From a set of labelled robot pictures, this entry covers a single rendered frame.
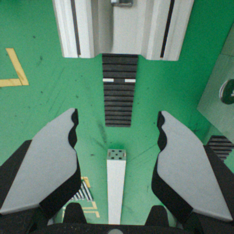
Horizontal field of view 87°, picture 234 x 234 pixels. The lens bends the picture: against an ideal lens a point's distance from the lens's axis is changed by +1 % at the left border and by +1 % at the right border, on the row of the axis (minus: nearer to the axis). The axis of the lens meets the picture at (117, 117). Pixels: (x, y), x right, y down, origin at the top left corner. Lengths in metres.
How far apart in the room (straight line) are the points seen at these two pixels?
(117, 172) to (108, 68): 0.22
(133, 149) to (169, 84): 0.16
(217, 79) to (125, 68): 0.13
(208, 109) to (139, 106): 0.11
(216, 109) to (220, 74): 0.05
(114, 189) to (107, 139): 0.15
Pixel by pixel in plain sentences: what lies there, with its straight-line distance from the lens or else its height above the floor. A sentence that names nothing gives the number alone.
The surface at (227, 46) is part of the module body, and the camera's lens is 0.24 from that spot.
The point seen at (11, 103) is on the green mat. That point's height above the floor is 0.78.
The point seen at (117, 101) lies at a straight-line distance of 0.22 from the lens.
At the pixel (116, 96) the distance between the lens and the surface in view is 0.21.
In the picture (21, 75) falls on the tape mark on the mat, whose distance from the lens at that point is 0.26.
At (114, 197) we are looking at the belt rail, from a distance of 0.41.
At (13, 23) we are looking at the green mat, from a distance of 0.24.
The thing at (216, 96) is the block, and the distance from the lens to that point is 0.23.
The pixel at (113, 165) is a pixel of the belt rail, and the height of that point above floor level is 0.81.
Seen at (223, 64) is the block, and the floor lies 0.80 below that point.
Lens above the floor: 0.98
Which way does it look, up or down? 57 degrees down
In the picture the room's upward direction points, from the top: 178 degrees counter-clockwise
